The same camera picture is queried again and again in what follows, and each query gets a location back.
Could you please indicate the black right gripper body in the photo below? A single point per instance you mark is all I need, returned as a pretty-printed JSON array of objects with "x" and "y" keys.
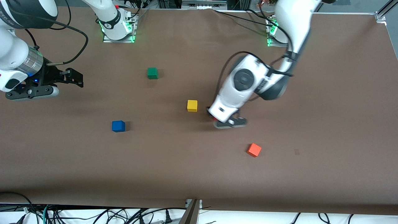
[{"x": 50, "y": 75}]

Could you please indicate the blue cube block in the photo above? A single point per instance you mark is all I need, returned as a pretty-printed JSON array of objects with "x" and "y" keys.
[{"x": 118, "y": 126}]

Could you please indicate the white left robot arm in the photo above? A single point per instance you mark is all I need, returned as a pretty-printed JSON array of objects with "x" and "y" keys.
[{"x": 230, "y": 90}]

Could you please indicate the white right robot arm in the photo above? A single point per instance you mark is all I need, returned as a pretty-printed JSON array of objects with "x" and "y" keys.
[{"x": 11, "y": 53}]

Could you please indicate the yellow cube block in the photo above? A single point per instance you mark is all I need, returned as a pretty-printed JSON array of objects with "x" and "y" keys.
[{"x": 192, "y": 105}]

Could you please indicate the orange cube block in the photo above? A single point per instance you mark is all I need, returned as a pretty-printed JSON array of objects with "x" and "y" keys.
[{"x": 254, "y": 150}]

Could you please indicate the table cover sheet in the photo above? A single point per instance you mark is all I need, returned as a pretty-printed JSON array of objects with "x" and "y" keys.
[{"x": 199, "y": 180}]

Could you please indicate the green cube block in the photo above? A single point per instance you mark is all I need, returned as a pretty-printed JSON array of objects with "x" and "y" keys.
[{"x": 152, "y": 73}]

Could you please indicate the dark metal bar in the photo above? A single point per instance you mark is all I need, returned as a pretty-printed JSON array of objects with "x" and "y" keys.
[{"x": 190, "y": 214}]

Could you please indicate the grey metal rack shelf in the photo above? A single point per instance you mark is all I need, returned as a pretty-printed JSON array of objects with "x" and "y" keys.
[{"x": 203, "y": 3}]

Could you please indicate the black power plug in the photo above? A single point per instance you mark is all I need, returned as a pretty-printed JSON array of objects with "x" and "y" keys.
[
  {"x": 168, "y": 217},
  {"x": 141, "y": 220}
]

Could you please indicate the colourful toy figure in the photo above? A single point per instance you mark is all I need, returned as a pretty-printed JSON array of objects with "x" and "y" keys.
[{"x": 261, "y": 4}]

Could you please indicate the aluminium corner profile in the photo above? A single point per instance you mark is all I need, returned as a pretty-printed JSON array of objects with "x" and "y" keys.
[{"x": 381, "y": 16}]

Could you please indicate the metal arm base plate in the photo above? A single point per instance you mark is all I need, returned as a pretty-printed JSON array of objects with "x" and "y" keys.
[
  {"x": 119, "y": 41},
  {"x": 273, "y": 45}
]

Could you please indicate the small metal bracket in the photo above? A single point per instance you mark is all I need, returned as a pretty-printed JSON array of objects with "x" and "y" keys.
[{"x": 187, "y": 203}]

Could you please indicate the aluminium table edge rail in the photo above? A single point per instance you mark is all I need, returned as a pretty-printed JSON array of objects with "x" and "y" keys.
[{"x": 391, "y": 35}]

